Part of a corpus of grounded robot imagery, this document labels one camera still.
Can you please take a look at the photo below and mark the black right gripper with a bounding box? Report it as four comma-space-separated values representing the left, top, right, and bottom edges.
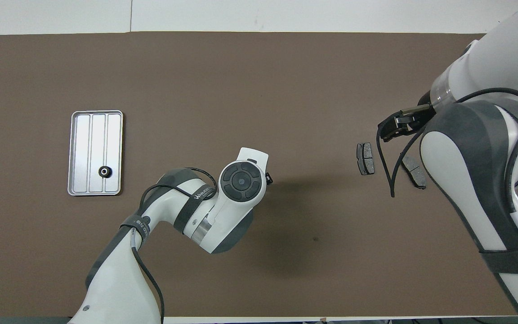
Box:
378, 103, 435, 142

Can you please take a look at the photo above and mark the silver metal tray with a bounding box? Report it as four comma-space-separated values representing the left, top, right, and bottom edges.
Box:
67, 110, 124, 196

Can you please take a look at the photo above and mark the rectangular grey brake pad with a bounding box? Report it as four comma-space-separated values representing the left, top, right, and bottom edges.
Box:
357, 143, 375, 175

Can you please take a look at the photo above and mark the curved grey brake pad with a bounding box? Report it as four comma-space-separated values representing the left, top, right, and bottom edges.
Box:
402, 155, 427, 189

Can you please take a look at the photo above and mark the brown table mat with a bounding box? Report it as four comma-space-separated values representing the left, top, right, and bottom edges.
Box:
0, 31, 518, 318

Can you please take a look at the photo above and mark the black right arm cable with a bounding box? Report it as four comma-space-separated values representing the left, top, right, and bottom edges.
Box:
376, 88, 518, 198

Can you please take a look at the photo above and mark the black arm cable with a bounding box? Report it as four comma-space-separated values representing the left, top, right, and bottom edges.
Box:
131, 167, 218, 324
376, 88, 518, 198

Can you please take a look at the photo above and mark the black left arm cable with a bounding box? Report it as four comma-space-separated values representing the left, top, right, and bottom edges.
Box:
131, 167, 218, 324

